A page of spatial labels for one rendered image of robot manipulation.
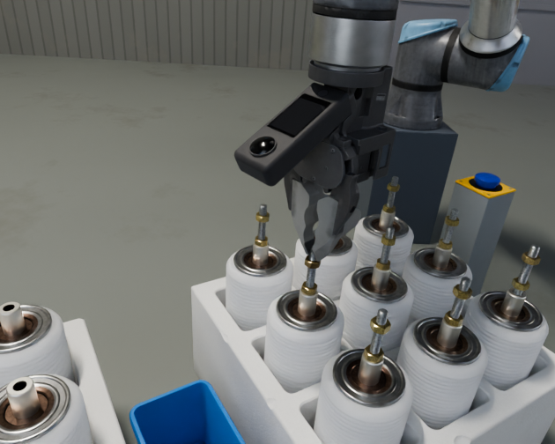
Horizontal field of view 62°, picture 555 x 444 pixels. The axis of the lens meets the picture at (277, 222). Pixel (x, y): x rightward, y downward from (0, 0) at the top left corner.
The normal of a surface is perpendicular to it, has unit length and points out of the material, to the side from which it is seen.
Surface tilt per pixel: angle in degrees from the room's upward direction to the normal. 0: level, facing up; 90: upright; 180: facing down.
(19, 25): 90
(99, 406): 0
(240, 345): 0
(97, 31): 90
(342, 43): 90
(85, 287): 0
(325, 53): 90
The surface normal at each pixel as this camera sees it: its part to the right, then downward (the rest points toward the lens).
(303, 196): -0.73, 0.29
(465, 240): -0.86, 0.20
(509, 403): 0.07, -0.87
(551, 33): 0.05, 0.50
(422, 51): -0.53, 0.36
